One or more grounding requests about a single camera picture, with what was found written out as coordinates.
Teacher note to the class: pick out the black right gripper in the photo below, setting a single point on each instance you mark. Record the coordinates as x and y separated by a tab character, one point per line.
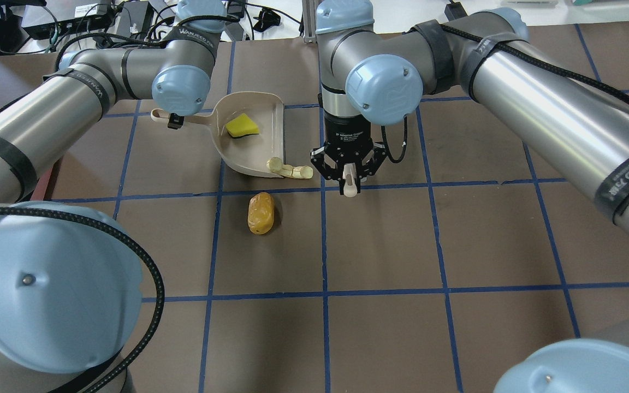
346	134

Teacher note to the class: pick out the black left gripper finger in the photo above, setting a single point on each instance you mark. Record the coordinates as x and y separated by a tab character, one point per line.
175	121

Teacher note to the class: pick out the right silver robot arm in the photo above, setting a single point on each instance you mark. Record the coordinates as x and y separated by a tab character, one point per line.
484	253

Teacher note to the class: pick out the beige plastic dustpan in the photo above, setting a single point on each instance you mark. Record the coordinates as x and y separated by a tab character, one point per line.
248	155

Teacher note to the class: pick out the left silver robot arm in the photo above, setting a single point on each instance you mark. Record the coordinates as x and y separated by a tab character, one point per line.
79	298

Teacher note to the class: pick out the yellow sponge wedge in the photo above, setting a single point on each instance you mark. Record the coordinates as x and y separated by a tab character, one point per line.
242	126

